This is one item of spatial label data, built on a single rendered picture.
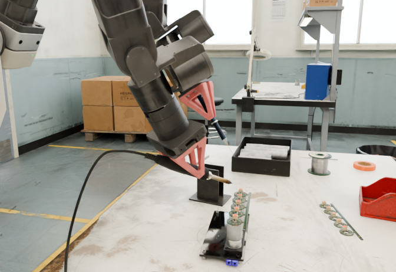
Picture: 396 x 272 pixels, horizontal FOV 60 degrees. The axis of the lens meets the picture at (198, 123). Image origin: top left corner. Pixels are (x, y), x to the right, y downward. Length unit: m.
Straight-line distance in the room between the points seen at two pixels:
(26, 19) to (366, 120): 4.61
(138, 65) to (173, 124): 0.12
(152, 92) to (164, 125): 0.06
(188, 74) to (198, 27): 0.24
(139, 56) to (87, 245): 0.35
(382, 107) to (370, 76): 0.43
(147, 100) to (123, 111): 3.68
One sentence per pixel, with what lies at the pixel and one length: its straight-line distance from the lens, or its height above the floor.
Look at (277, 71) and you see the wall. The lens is 4.88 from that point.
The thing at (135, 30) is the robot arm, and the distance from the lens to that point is 0.46.
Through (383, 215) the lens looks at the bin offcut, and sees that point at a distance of 0.81.
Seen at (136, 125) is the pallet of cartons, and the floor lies 0.22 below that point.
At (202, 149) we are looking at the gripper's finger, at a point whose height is 0.92.
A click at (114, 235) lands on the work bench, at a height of 0.75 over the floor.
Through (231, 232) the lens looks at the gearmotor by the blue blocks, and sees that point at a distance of 0.58.
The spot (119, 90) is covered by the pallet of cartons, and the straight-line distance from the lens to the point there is 4.18.
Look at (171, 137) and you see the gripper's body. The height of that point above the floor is 0.95.
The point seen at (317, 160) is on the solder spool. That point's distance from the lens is 1.01.
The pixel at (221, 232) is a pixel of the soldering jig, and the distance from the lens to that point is 0.66.
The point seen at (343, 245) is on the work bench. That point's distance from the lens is 0.69.
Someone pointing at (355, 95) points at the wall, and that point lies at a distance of 5.00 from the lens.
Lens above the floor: 1.08
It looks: 12 degrees down
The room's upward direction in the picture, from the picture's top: straight up
